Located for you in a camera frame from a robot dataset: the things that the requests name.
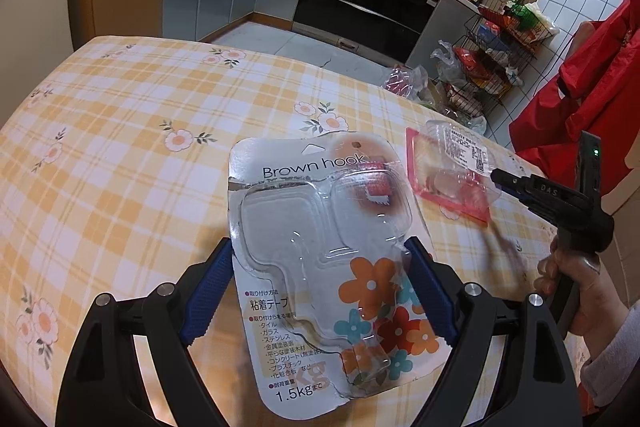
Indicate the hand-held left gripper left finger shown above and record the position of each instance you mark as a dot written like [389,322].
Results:
[210,302]

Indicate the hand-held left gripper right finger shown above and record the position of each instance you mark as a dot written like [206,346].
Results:
[430,292]

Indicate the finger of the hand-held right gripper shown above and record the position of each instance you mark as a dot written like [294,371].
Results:
[550,211]
[542,186]

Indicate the pink food tray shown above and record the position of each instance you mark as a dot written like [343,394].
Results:
[440,177]

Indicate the flower print blister pack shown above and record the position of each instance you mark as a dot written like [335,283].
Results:
[300,217]

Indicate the person's right forearm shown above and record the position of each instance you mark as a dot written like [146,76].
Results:
[615,367]

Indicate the person's right hand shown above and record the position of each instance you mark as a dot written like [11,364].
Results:
[597,302]

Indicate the red hanging garment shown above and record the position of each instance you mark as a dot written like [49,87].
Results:
[575,107]

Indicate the translucent plastic bag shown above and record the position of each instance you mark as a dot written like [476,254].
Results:
[447,62]

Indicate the yellow checked tablecloth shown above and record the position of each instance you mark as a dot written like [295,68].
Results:
[100,157]

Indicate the narrow grey cabinet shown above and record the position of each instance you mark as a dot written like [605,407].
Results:
[440,27]

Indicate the black built-in oven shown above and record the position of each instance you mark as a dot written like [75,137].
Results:
[360,7]

